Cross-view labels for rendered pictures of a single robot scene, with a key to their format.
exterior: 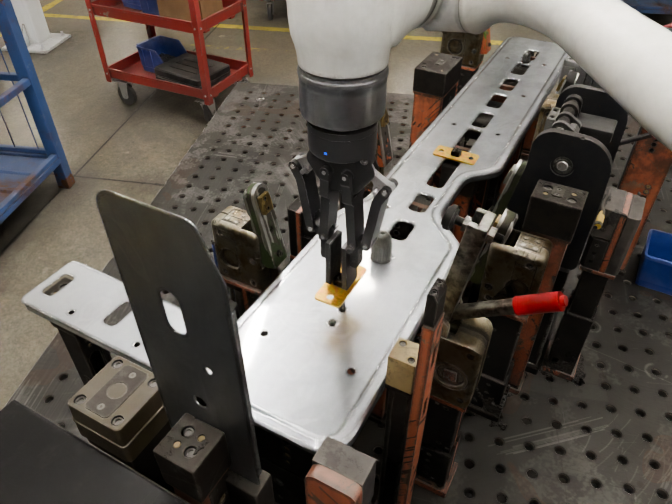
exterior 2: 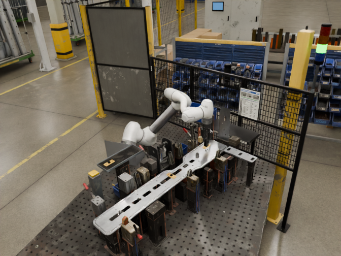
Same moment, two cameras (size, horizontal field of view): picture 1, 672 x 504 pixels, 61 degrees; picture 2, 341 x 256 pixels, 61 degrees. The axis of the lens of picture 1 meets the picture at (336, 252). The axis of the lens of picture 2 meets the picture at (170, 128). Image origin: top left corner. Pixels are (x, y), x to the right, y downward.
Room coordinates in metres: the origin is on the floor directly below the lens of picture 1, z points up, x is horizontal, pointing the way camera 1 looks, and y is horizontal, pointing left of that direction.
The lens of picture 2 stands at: (2.74, 0.27, 2.48)
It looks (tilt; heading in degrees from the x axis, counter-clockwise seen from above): 29 degrees down; 195
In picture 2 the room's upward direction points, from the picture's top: 3 degrees counter-clockwise
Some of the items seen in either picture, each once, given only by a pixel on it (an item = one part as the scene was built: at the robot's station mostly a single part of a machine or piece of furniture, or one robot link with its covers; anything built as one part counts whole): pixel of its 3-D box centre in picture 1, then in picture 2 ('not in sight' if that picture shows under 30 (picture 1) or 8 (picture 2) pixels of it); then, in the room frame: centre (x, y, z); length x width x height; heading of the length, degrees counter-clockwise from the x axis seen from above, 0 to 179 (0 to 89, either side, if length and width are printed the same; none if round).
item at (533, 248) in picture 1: (499, 331); (177, 162); (0.61, -0.26, 0.88); 0.11 x 0.09 x 0.37; 61
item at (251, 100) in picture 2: not in sight; (249, 103); (0.11, 0.34, 1.30); 0.23 x 0.02 x 0.31; 61
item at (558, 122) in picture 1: (544, 238); (162, 165); (0.77, -0.36, 0.94); 0.18 x 0.13 x 0.49; 151
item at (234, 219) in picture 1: (252, 298); (220, 174); (0.70, 0.14, 0.87); 0.12 x 0.09 x 0.35; 61
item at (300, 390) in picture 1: (455, 152); (170, 178); (0.98, -0.23, 1.00); 1.38 x 0.22 x 0.02; 151
